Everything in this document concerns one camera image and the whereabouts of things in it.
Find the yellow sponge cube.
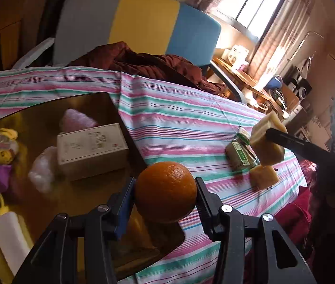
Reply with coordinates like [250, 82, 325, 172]
[250, 111, 287, 166]
[249, 165, 279, 190]

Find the white foam block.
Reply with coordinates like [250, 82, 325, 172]
[0, 212, 31, 276]

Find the green essential oil box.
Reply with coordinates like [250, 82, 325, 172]
[225, 141, 256, 171]

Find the white fluffy ball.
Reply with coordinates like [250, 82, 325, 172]
[28, 146, 58, 194]

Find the beige tea box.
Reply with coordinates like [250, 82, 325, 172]
[57, 123, 128, 181]

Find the yellow plush toy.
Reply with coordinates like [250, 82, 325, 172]
[0, 128, 18, 165]

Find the orange fruit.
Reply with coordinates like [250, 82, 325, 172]
[134, 162, 197, 223]

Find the pink fluffy ball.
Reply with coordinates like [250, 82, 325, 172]
[59, 108, 98, 133]

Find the wooden desk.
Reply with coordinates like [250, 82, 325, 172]
[209, 58, 289, 120]

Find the gold metal tray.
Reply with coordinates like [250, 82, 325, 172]
[0, 92, 185, 283]

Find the beige curtain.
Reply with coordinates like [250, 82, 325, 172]
[248, 0, 316, 90]

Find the white carton box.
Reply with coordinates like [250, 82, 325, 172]
[228, 44, 249, 65]

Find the striped bed sheet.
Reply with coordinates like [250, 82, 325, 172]
[0, 65, 308, 284]

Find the white armrest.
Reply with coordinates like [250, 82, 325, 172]
[12, 37, 55, 69]

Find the dark red jacket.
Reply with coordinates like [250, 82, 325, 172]
[69, 41, 225, 95]

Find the black rolled mat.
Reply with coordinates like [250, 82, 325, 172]
[36, 0, 65, 45]

